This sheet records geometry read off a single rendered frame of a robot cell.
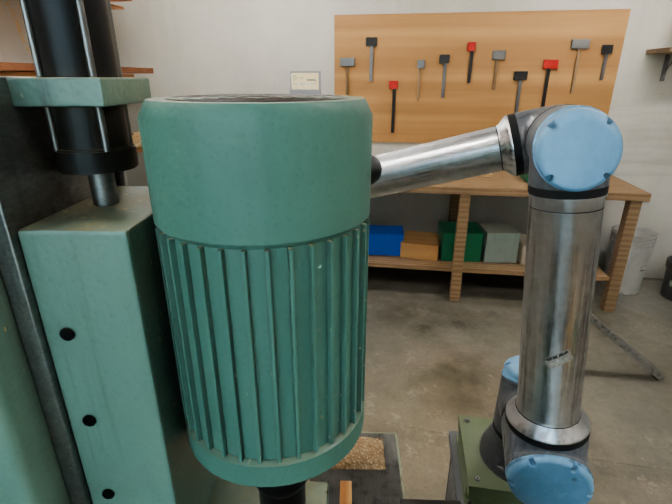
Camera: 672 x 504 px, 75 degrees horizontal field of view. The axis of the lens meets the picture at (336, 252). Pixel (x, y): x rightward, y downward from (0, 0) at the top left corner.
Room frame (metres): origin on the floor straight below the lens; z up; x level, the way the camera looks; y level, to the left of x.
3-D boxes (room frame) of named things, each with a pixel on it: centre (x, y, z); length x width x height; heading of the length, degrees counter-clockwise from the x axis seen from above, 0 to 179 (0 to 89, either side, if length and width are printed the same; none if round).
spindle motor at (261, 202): (0.36, 0.06, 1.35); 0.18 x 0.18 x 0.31
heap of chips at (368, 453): (0.60, -0.04, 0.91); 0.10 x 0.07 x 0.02; 88
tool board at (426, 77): (3.48, -0.98, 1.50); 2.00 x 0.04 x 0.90; 81
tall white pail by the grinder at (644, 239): (3.10, -2.21, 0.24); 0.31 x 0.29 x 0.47; 81
